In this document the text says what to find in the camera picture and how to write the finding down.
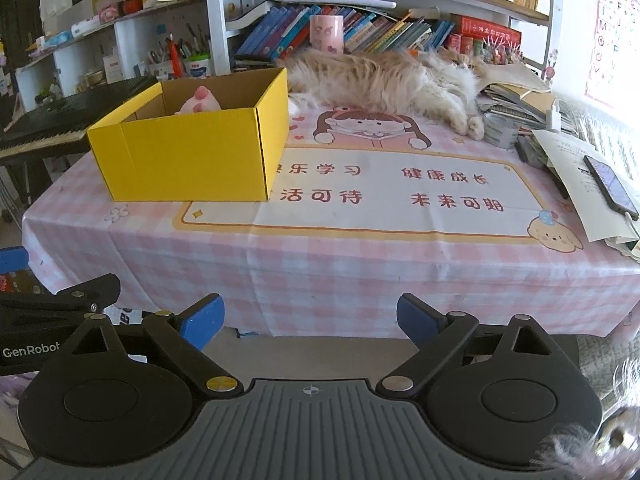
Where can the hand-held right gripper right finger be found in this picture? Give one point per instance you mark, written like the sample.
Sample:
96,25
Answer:
415,320

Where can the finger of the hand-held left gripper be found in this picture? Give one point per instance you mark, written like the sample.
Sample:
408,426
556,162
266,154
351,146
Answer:
12,260
75,300

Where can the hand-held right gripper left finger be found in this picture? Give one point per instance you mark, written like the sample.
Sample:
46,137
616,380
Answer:
202,320

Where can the yellow cardboard box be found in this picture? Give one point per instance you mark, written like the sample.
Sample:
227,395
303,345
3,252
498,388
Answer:
190,155

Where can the pink plush paw toy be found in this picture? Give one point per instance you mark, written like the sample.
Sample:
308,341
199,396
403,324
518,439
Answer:
200,102

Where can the desktop with pink checkered tablecloth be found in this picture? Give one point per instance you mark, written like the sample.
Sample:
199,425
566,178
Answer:
350,270

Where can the black keyboard piano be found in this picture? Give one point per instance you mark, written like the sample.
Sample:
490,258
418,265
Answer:
60,120

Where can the person's fluffy grey clothing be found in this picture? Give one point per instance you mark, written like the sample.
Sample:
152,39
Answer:
605,385

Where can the dark grey flat object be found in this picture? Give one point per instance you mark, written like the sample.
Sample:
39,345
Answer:
530,152

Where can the white red label box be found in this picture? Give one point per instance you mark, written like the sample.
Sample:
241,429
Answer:
114,70

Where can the white paper sheet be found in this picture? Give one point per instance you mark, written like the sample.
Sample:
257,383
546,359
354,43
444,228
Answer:
565,165

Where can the black smartphone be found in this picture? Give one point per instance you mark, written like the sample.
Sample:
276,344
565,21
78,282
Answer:
610,185

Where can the pen holder with pens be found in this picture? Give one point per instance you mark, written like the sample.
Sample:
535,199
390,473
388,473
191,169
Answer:
160,71

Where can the fluffy orange white cat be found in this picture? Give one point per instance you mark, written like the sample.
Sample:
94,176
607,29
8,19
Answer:
380,80

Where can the pile of books and papers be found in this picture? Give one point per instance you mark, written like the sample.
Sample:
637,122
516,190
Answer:
515,95

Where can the white charger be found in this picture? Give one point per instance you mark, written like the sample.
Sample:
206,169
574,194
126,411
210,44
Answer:
556,117

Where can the green lid white jar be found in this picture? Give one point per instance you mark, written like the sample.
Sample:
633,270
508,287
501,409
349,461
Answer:
197,67

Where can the small pink box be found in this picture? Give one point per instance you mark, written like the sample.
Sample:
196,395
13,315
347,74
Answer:
107,9

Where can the colourful pencil holder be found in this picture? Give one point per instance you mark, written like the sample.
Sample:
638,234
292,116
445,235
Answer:
497,54

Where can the row of colourful books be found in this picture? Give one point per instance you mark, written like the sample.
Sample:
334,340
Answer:
390,30

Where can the thick red dictionary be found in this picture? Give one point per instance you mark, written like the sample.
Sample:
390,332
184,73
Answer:
487,32

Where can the pink printed cup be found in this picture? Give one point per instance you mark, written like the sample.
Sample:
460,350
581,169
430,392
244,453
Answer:
326,35

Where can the white bookshelf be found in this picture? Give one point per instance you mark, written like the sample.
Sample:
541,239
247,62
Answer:
215,20

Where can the white light bar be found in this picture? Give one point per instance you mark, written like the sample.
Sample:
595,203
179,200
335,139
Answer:
340,1

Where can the alphabet wall poster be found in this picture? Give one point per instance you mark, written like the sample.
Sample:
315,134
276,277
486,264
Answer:
615,35

